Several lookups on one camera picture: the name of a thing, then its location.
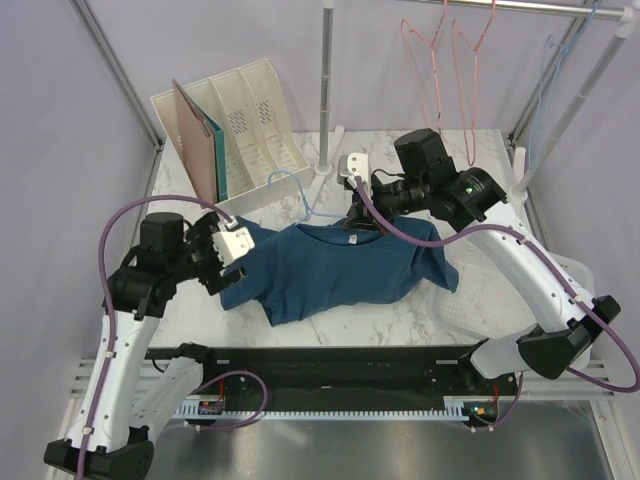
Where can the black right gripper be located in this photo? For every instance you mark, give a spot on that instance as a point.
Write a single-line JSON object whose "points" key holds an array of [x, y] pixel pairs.
{"points": [[360, 216]]}

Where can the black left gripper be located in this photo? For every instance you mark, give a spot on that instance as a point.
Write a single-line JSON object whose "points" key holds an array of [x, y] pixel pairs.
{"points": [[202, 232]]}

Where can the blue wire hanger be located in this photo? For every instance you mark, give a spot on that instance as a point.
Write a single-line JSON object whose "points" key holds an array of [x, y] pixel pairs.
{"points": [[552, 60], [305, 211]]}

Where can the blue t shirt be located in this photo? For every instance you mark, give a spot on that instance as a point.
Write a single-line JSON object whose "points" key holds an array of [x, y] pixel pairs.
{"points": [[304, 270]]}

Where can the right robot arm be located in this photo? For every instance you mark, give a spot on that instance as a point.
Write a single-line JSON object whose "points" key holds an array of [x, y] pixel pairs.
{"points": [[568, 317]]}

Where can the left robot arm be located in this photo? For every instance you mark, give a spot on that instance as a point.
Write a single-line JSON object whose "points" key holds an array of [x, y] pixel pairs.
{"points": [[113, 435]]}

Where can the white clothes rack foot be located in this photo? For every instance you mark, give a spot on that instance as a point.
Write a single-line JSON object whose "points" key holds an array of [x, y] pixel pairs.
{"points": [[329, 144]]}

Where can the white plastic file organizer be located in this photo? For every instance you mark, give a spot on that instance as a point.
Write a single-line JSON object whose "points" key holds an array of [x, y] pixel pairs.
{"points": [[248, 104]]}

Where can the teal folder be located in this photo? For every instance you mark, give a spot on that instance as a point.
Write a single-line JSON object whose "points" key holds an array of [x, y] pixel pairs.
{"points": [[220, 158]]}

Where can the brown cardboard folder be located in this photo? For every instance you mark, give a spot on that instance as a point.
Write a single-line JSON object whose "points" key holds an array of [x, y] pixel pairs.
{"points": [[198, 145]]}

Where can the white plastic laundry basket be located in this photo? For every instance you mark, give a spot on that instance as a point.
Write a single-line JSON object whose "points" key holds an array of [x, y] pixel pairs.
{"points": [[485, 306]]}

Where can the metal clothes rack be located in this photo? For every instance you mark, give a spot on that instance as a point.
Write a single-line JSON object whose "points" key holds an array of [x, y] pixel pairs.
{"points": [[531, 120]]}

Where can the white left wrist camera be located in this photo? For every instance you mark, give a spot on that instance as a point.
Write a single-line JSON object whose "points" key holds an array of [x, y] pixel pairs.
{"points": [[231, 242]]}

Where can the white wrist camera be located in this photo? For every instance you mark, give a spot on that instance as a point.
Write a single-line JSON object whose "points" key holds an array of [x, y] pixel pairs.
{"points": [[354, 166], [231, 242]]}

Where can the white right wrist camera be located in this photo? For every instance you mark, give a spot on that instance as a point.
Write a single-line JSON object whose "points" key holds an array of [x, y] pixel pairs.
{"points": [[354, 166]]}

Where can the pink wire hanger left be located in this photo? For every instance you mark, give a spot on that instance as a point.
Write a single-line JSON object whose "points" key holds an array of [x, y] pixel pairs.
{"points": [[407, 29]]}

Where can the pink wire hanger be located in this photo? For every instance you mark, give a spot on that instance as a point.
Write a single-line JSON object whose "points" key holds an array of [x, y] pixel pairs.
{"points": [[407, 29], [466, 56]]}

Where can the pink wire hanger right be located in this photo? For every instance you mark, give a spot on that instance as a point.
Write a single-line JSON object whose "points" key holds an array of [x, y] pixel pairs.
{"points": [[466, 56]]}

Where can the white slotted cable duct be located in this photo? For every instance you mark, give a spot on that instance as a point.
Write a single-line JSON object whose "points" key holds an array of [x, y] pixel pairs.
{"points": [[194, 410]]}

